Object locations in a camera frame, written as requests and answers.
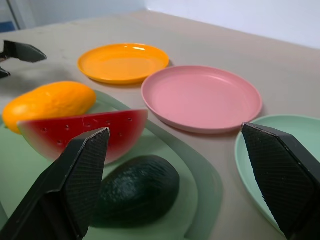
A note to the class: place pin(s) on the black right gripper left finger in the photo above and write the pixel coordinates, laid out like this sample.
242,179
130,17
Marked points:
62,195

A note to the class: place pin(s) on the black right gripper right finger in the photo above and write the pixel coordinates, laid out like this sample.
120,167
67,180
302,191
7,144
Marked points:
282,175

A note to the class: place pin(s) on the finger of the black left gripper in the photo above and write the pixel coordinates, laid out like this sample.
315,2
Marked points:
23,52
3,72

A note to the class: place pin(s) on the light green plastic plate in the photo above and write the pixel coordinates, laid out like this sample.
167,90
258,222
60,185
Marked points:
306,130

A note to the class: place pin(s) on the orange plastic plate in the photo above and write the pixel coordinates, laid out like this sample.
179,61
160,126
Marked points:
122,63

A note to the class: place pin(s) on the pink plastic plate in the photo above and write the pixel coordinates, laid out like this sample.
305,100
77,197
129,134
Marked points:
200,100

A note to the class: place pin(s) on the light green plastic tray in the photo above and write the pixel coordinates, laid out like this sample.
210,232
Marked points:
20,162

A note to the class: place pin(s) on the yellow-orange mango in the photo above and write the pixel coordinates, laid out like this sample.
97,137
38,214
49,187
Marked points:
50,102

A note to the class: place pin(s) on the red watermelon slice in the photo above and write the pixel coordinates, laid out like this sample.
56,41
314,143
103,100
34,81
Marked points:
82,127

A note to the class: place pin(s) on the dark green avocado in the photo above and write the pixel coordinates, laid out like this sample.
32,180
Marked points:
140,190

